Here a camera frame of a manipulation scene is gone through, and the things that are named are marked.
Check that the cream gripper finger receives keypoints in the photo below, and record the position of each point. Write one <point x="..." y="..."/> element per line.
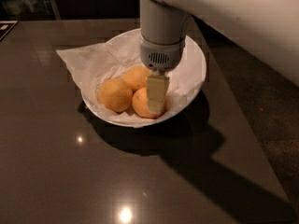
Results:
<point x="157" y="84"/>

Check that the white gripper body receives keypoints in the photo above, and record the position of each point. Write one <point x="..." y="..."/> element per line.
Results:
<point x="160" y="55"/>

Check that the orange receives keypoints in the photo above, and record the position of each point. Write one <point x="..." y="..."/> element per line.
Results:
<point x="136" y="77"/>
<point x="140" y="105"/>
<point x="115" y="94"/>

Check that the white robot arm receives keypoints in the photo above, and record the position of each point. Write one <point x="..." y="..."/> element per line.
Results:
<point x="267" y="29"/>

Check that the white bowl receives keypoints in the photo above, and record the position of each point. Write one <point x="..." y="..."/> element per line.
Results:
<point x="192" y="73"/>

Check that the white paper napkin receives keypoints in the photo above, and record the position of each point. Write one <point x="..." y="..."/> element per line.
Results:
<point x="91" y="65"/>

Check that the cluttered shelf in background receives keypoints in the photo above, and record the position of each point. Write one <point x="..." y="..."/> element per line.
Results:
<point x="28" y="10"/>

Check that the black tablet at table corner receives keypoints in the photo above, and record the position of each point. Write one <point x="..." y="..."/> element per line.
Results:
<point x="6" y="27"/>

